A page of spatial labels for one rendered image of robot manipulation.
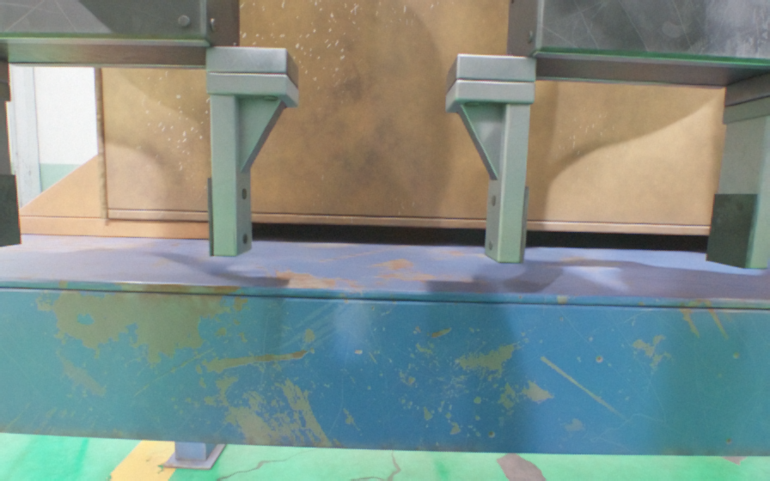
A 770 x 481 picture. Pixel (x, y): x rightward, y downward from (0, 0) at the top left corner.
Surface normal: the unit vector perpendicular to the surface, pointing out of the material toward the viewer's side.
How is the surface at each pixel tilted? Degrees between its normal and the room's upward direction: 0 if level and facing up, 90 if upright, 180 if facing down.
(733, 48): 90
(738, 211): 90
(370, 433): 90
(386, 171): 90
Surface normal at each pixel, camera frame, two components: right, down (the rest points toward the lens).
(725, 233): -1.00, -0.03
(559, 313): -0.01, 0.12
